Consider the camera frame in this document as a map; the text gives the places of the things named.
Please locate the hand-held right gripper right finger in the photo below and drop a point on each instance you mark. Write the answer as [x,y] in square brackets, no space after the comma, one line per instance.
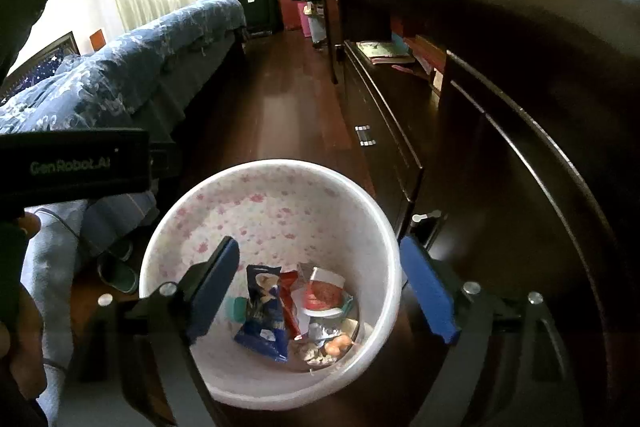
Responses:
[430,292]

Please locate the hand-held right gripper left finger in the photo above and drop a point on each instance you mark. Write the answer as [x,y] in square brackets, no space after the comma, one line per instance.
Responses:
[215,292]

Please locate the teal plastic cap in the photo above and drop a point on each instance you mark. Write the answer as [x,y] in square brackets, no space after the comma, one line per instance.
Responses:
[238,309]

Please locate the blue snack packet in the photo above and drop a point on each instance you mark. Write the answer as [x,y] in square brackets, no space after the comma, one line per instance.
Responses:
[262,317]

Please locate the red snack packet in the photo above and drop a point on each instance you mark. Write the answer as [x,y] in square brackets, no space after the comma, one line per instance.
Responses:
[291,302]

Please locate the white bin with pink flowers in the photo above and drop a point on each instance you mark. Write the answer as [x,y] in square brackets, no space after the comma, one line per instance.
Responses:
[280,217]

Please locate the orange peel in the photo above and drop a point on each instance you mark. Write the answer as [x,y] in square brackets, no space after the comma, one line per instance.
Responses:
[337,344]

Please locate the white and red wrapper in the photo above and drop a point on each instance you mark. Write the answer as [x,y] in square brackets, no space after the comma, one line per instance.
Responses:
[322,294]

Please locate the silver foil wrapper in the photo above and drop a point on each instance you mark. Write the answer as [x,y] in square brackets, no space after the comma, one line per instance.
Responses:
[320,332]

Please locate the pale nut shells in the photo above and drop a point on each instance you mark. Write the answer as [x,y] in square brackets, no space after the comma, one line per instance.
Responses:
[315,354]

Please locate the person's left hand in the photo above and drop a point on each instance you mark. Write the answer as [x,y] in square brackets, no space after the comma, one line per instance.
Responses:
[27,347]

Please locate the striped blue cloth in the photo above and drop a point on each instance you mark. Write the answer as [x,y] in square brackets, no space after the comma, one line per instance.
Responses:
[115,212]

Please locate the metal cabinet knob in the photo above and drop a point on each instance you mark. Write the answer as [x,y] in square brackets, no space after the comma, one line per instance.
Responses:
[425,217]

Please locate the green slipper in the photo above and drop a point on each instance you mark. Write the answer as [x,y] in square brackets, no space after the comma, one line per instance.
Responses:
[121,249]
[117,278]

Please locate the bed with blue floral blanket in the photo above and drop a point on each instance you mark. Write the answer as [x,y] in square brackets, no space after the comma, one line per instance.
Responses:
[125,62]

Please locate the dark framed headboard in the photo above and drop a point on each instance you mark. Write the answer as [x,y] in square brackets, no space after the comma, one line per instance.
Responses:
[50,52]

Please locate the grey blue cloth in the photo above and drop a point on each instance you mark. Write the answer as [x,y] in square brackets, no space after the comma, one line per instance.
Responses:
[55,287]

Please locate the orange chair back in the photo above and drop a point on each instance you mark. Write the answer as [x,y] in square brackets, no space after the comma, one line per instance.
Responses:
[97,41]

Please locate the dark wooden desk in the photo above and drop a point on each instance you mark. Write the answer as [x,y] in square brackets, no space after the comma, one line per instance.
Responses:
[525,82]

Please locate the red folder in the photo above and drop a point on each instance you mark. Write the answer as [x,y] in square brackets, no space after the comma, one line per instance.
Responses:
[425,52]

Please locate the black suitcase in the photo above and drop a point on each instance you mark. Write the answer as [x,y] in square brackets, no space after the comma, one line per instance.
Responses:
[255,2]

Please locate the green book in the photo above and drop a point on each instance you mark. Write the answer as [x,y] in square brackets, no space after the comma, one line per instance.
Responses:
[382,49]

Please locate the red box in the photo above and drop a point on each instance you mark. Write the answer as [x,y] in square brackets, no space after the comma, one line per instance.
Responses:
[290,9]

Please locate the pink plastic bin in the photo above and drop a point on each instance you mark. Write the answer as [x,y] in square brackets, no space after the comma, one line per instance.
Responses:
[303,19]

